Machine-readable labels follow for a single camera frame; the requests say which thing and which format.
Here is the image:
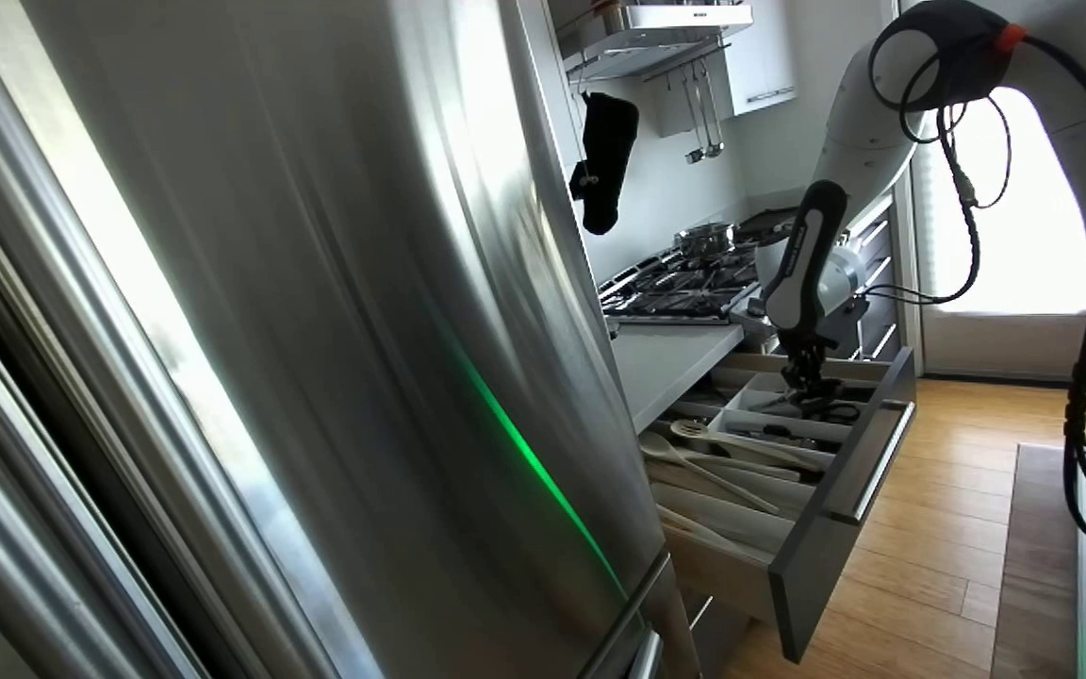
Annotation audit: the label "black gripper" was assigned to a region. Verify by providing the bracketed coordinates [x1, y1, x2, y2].
[772, 316, 845, 399]

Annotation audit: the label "grey front wooden drawer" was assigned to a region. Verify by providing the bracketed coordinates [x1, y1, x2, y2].
[634, 345, 919, 668]

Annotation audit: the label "white cutlery tray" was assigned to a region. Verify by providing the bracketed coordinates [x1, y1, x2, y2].
[707, 369, 878, 447]

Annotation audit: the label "wooden spoon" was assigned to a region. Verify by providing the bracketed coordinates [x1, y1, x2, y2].
[668, 417, 838, 477]

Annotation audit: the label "grey lower kitchen cabinets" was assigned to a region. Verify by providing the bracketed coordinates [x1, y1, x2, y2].
[764, 191, 913, 369]

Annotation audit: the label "wooden spatula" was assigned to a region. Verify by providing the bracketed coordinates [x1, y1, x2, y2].
[639, 438, 787, 517]

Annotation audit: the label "gas stove top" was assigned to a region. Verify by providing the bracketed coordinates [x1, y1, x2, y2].
[598, 243, 765, 328]

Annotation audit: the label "steel cooking pot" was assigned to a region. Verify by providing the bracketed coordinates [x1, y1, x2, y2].
[672, 220, 745, 263]

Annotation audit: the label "bright glass balcony door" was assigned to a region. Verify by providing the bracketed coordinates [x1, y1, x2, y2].
[913, 81, 1086, 390]

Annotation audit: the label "hanging metal ladle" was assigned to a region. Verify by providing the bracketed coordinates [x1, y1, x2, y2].
[684, 69, 711, 165]
[698, 62, 728, 161]

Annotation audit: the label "wooden stand board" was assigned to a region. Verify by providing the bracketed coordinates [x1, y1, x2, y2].
[991, 440, 1086, 679]

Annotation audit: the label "black oven mitt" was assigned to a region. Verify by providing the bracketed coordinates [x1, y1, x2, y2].
[565, 91, 640, 239]

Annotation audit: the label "steel range hood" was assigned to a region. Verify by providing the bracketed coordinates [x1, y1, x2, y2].
[555, 0, 757, 86]

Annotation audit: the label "stainless steel fridge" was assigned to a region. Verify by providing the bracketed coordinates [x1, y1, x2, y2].
[0, 0, 711, 679]

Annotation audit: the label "silver drawer handle bar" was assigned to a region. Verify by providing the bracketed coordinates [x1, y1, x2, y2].
[848, 396, 919, 523]

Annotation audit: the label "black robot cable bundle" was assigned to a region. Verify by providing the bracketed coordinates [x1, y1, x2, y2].
[865, 0, 1086, 550]

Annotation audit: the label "white wall cabinet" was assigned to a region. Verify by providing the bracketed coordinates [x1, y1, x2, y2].
[723, 0, 804, 122]

